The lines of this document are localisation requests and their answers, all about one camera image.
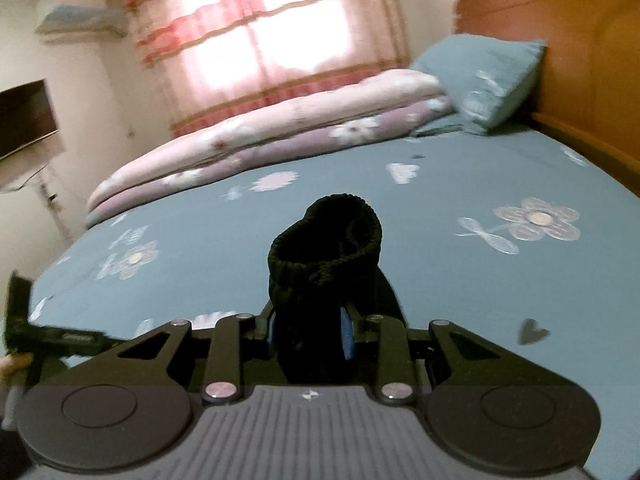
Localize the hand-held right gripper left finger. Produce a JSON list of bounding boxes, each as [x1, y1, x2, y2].
[[92, 310, 277, 405]]

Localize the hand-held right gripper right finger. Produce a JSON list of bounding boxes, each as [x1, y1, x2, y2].
[[341, 306, 538, 405]]

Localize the black pants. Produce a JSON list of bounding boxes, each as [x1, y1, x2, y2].
[[266, 193, 408, 386]]

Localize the person's left hand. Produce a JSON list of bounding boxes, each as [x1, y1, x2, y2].
[[0, 354, 35, 386]]

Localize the blue floral bed sheet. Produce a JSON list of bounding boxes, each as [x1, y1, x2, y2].
[[27, 127, 640, 480]]

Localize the folded floral quilt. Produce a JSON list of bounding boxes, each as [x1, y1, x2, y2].
[[85, 67, 456, 228]]

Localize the blue pillow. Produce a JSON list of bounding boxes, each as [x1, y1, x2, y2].
[[407, 34, 548, 136], [410, 112, 488, 138]]

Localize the red striped curtain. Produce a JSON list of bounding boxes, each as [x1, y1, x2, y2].
[[120, 0, 413, 138]]

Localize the white air conditioner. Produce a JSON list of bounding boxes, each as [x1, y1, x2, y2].
[[35, 0, 128, 38]]

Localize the wooden headboard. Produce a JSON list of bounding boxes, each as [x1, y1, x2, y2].
[[452, 0, 640, 188]]

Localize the television cables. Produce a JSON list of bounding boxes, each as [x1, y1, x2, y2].
[[0, 160, 66, 236]]

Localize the wall television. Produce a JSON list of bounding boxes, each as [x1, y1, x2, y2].
[[0, 79, 61, 161]]

